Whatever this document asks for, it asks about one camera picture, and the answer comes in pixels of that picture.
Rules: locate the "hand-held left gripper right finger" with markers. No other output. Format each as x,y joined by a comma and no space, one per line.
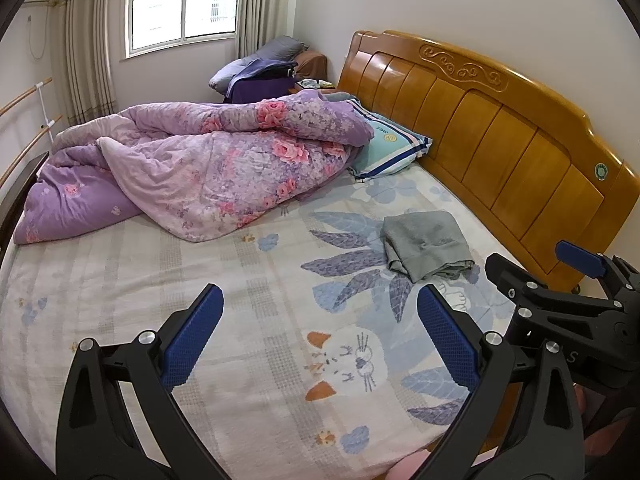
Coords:
447,340

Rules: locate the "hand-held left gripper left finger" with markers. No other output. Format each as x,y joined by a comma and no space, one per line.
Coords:
195,335

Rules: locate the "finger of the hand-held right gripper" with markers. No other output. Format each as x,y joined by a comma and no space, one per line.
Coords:
510,272
580,257

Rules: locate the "grey hoodie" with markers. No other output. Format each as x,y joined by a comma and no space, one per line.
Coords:
425,242

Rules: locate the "person's right forearm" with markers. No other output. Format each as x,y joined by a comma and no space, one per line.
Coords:
615,447

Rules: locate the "pile of pillows and clothes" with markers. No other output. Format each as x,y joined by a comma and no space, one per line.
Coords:
270,55

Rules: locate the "leaf printed bed sheet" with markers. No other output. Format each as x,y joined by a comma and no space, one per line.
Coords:
225,270

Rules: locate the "wooden headboard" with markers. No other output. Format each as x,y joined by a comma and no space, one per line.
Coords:
500,125

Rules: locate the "purple floral quilt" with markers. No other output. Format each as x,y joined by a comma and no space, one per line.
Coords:
200,175

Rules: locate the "striped teal pillow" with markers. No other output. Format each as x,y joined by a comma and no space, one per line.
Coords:
395,145

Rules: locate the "dark wooden footboard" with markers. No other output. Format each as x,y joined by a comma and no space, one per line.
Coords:
20,180

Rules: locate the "purple blanket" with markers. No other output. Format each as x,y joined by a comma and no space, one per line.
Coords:
255,88

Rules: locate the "small wooden nightstand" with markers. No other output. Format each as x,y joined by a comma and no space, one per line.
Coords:
312,84

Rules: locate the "brown chair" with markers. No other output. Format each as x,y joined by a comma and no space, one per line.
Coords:
312,62

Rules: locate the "sheer beige curtain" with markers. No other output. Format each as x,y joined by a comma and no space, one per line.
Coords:
90,60
257,10

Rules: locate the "window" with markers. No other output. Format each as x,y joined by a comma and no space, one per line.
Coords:
160,5

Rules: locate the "white air conditioner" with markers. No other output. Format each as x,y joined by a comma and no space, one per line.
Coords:
40,0

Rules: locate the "wooden wall rail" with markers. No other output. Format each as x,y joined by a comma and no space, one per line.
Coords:
25,152
22,94

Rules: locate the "white rail bracket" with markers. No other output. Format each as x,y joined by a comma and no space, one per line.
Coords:
46,110

